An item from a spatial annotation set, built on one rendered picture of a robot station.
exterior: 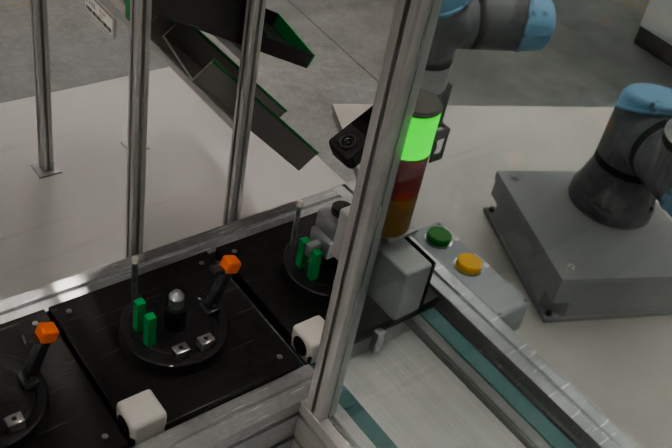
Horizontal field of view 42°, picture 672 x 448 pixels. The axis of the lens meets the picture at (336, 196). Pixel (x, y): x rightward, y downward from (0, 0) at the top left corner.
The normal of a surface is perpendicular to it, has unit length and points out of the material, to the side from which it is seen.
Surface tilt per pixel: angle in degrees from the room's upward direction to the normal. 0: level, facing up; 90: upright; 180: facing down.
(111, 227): 0
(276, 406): 0
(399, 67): 90
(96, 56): 0
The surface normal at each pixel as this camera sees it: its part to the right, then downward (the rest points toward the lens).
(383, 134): -0.79, 0.27
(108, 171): 0.16, -0.77
